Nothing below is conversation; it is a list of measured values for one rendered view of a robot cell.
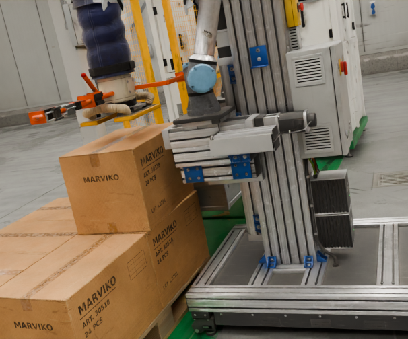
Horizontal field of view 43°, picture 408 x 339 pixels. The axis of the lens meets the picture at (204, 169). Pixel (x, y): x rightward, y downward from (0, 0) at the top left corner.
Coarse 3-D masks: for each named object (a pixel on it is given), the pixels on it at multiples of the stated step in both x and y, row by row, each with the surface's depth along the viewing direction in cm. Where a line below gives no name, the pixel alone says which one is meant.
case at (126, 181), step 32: (128, 128) 291; (160, 128) 269; (64, 160) 242; (96, 160) 236; (128, 160) 231; (160, 160) 254; (96, 192) 241; (128, 192) 236; (160, 192) 251; (96, 224) 247; (128, 224) 241
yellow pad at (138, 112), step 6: (144, 102) 260; (132, 108) 248; (138, 108) 260; (144, 108) 255; (150, 108) 258; (156, 108) 264; (132, 114) 242; (138, 114) 245; (144, 114) 251; (114, 120) 242; (120, 120) 242; (126, 120) 241
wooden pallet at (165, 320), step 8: (208, 256) 298; (200, 272) 288; (192, 280) 292; (184, 288) 268; (176, 296) 260; (184, 296) 282; (168, 304) 252; (176, 304) 275; (184, 304) 274; (160, 312) 245; (168, 312) 252; (176, 312) 267; (184, 312) 267; (160, 320) 244; (168, 320) 251; (176, 320) 259; (152, 328) 244; (160, 328) 244; (168, 328) 250; (144, 336) 230; (152, 336) 245; (160, 336) 243
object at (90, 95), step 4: (96, 92) 236; (100, 92) 234; (80, 96) 230; (84, 96) 230; (88, 96) 229; (92, 96) 228; (96, 96) 230; (100, 96) 233; (92, 100) 229; (96, 100) 231; (100, 100) 233; (88, 104) 230; (92, 104) 230; (96, 104) 230; (84, 108) 232
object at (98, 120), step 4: (116, 112) 265; (96, 116) 255; (100, 116) 256; (104, 116) 255; (108, 116) 256; (112, 116) 260; (116, 116) 263; (88, 120) 250; (92, 120) 249; (96, 120) 248; (100, 120) 249; (104, 120) 252; (80, 124) 249; (84, 124) 249; (88, 124) 248; (92, 124) 247; (96, 124) 246
